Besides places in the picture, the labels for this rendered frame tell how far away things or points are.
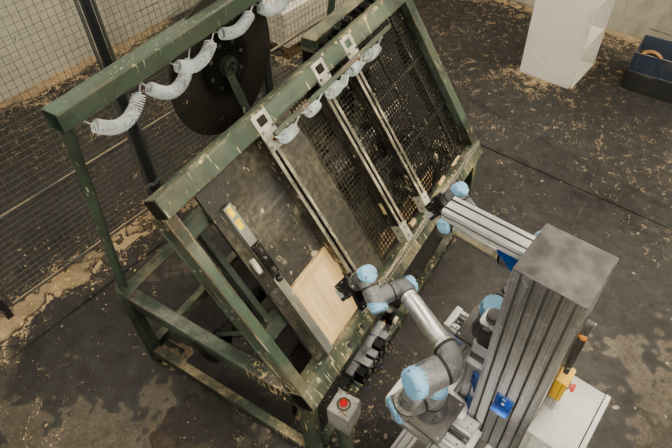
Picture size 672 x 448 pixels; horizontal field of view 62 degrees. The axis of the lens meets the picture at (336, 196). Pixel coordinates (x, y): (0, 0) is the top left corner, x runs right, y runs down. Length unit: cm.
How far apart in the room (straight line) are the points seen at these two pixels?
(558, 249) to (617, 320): 254
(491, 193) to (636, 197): 120
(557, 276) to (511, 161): 352
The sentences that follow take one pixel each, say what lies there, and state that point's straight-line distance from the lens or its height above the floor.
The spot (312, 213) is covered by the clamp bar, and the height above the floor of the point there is 144.
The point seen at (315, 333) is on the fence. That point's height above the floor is 102.
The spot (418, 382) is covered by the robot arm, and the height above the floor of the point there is 166.
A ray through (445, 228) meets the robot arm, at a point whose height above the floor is 156.
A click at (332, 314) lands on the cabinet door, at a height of 98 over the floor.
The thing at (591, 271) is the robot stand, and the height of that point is 203.
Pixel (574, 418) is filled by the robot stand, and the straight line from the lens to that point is 260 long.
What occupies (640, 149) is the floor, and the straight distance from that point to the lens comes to 589.
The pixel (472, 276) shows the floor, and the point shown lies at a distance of 441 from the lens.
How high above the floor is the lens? 349
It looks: 45 degrees down
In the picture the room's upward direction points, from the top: 3 degrees counter-clockwise
